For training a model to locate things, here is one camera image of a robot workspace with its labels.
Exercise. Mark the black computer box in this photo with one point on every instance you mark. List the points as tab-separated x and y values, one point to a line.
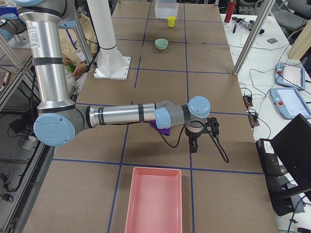
276	180

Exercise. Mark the lower teach pendant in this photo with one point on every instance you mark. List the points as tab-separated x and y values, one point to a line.
289	102

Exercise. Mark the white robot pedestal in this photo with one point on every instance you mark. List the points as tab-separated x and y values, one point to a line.
110	64

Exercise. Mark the seated person beige shirt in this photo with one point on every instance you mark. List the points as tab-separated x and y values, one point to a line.
75	64

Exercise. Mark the orange connector module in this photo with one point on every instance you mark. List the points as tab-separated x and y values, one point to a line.
248	101
253	119

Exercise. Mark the yellow cup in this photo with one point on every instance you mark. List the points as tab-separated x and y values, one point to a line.
171	21

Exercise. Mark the pink plastic tray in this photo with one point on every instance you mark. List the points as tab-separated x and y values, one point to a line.
155	201

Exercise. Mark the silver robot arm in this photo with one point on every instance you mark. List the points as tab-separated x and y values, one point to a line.
59	118

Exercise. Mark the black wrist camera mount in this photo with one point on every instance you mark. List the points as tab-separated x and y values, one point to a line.
212	127

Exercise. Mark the purple cloth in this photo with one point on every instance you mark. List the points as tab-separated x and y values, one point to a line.
165	132

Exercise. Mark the clear plastic box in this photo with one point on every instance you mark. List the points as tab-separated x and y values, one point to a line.
166	8

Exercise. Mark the orange connector module lower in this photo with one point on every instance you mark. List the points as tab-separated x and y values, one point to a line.
253	119

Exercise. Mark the aluminium frame post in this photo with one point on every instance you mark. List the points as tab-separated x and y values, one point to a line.
261	18

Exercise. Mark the black monitor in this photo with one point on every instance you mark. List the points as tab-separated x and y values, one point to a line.
293	147

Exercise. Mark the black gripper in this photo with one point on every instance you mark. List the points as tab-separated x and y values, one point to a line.
192	137

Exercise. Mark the orange connector module upper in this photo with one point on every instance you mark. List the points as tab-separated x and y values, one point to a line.
248	101

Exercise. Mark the upper teach pendant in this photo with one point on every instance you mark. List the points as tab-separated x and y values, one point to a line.
290	75

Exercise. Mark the red cylinder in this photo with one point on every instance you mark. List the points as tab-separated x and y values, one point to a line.
229	11

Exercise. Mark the teach pendant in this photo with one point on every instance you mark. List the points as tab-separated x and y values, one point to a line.
290	75
289	102

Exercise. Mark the green bowl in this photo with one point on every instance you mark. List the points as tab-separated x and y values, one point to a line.
161	44

